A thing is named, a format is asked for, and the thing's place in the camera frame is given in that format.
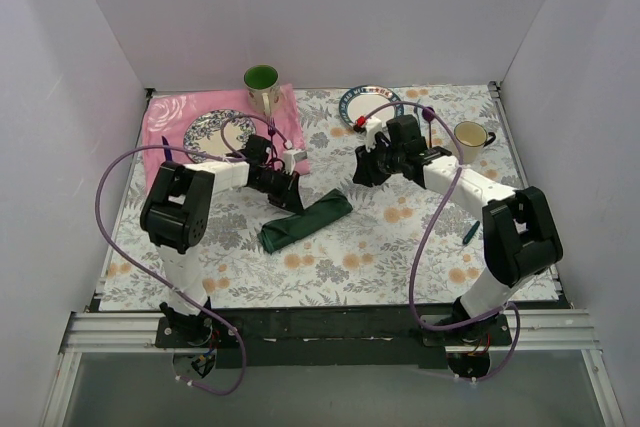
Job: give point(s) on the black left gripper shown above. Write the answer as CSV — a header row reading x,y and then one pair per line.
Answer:
x,y
288,190

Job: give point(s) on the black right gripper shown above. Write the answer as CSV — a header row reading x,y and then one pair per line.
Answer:
x,y
371,167

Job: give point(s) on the dark green cloth napkin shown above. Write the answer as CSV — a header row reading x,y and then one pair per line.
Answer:
x,y
278,234

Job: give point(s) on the gold spoon teal handle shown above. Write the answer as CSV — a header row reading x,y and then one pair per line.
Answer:
x,y
468,237

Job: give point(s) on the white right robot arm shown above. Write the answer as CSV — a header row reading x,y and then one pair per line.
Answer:
x,y
520,239

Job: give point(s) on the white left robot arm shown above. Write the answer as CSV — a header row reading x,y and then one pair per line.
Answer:
x,y
176,213

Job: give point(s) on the white plate blue lettered rim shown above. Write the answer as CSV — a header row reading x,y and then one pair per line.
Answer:
x,y
361,100

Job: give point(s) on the purple metallic spoon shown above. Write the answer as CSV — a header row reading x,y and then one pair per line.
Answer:
x,y
428,115

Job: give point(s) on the purple metallic fork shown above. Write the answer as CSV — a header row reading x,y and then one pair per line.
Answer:
x,y
271,128

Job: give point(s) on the blue floral patterned plate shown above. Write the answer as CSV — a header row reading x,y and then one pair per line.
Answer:
x,y
203,135

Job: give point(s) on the green interior ceramic mug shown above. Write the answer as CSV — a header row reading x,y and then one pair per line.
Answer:
x,y
264,91

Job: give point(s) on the purple blue knife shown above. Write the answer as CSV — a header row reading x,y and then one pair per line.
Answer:
x,y
167,149

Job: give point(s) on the pink cloth placemat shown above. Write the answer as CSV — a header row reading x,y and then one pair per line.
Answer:
x,y
170,116

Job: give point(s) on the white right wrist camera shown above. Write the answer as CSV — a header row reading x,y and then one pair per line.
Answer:
x,y
370,127

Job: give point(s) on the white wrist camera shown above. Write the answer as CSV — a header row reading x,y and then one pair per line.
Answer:
x,y
370,127
291,157

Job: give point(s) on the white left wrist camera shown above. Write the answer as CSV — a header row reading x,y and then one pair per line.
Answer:
x,y
291,157

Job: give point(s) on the cream enamel mug black handle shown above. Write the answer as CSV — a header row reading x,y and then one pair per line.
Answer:
x,y
472,138

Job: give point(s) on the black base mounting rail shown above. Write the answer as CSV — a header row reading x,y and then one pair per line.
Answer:
x,y
329,336

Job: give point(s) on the silver aluminium frame rail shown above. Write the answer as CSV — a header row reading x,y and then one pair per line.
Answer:
x,y
117,332

